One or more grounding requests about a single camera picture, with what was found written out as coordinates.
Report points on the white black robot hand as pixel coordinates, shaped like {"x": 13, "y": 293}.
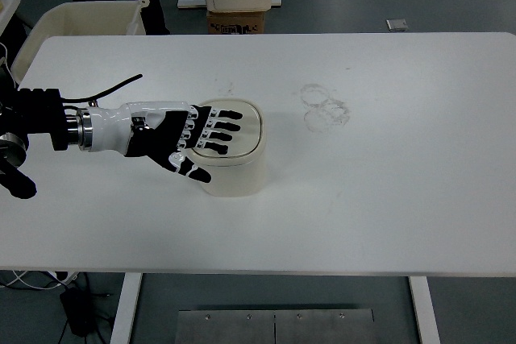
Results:
{"x": 161, "y": 134}

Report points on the cream trash bin lid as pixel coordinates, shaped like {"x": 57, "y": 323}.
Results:
{"x": 250, "y": 130}

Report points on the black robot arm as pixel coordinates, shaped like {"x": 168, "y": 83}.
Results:
{"x": 40, "y": 114}

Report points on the cream plastic trash bin body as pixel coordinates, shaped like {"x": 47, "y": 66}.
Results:
{"x": 238, "y": 179}

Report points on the grey metal floor bar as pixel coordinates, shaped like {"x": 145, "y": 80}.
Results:
{"x": 191, "y": 3}

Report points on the brown cardboard box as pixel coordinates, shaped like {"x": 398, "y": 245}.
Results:
{"x": 235, "y": 22}

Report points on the cream plastic crate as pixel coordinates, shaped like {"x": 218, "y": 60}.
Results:
{"x": 80, "y": 17}

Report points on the white table leg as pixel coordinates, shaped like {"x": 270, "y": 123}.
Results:
{"x": 424, "y": 312}
{"x": 125, "y": 312}

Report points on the black power adapter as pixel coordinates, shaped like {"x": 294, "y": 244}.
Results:
{"x": 76, "y": 312}

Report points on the grey metal plate with screws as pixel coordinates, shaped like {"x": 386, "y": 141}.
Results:
{"x": 242, "y": 328}

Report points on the small grey floor plate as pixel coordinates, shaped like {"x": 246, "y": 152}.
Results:
{"x": 397, "y": 24}

